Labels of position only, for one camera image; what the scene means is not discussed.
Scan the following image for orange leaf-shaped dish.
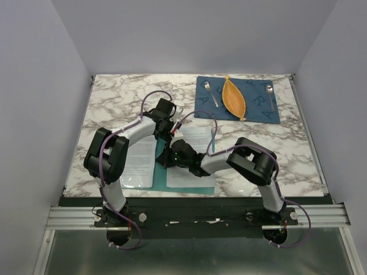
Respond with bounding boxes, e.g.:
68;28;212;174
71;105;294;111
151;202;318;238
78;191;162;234
222;76;246;121

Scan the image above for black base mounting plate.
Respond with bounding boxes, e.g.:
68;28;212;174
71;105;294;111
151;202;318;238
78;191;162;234
58;198;313;245

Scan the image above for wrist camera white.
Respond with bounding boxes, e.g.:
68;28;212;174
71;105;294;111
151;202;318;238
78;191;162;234
170;105;183;121
173;129;184;140

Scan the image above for teal green folder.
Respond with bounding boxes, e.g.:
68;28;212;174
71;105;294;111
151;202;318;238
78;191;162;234
121;139;214;195

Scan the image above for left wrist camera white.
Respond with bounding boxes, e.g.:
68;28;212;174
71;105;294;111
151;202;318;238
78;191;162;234
170;105;183;121

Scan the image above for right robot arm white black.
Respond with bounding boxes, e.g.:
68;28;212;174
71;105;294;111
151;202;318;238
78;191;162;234
156;137;286;225

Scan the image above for blue placemat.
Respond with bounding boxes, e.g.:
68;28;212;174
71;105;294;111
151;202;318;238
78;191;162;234
194;76;280;124

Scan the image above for silver fork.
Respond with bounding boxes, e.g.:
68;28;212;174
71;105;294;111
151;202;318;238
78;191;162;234
204;81;218;108

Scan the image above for silver spoon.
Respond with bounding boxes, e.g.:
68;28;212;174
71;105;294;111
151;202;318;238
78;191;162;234
266;84;276;112

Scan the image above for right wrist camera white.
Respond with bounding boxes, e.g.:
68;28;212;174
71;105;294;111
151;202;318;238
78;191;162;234
173;129;184;140

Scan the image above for white printed paper files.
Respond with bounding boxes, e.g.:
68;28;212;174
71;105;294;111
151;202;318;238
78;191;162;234
166;125;215;193

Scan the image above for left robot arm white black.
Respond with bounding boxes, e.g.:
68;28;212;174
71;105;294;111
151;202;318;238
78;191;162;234
84;98;182;226

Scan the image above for clear drinking glass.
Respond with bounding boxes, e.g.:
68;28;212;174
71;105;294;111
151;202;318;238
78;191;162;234
159;81;173;92

